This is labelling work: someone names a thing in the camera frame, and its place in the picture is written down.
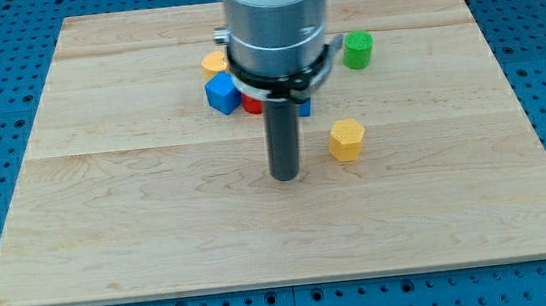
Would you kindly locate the blue cube block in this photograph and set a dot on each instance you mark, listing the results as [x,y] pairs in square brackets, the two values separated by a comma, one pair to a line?
[222,94]

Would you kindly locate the green cylinder block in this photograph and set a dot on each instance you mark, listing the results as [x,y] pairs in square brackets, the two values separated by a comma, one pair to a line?
[357,49]

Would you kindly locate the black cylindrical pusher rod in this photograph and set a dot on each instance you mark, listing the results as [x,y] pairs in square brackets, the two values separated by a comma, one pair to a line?
[281,132]

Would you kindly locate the yellow hexagon block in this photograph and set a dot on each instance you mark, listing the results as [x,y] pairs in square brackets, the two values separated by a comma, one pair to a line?
[346,140]

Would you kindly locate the red block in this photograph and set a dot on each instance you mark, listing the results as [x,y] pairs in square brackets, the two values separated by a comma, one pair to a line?
[251,105]

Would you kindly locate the small blue block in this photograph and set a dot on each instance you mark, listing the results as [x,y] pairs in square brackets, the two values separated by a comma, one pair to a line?
[305,108]

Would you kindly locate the yellow heart block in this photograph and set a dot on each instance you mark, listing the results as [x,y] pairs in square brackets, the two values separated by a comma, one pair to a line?
[213,63]

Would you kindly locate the light wooden board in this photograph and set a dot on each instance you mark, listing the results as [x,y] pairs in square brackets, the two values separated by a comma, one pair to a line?
[133,189]

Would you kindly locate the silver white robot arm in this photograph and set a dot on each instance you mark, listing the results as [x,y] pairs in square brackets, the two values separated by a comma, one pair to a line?
[269,39]

